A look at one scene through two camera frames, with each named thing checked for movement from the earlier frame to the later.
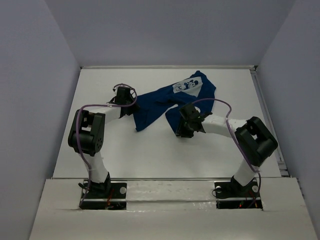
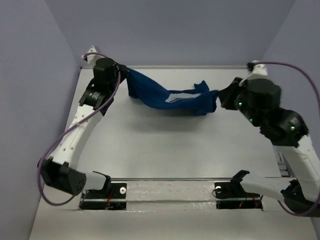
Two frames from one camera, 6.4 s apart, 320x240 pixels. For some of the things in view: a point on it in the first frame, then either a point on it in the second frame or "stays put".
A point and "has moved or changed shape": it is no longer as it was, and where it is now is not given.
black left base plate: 108,195 stays put
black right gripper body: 185,128 to 236,99
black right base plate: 232,195 stays put
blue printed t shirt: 168,99 has moved or changed shape
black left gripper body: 132,106 to 122,71
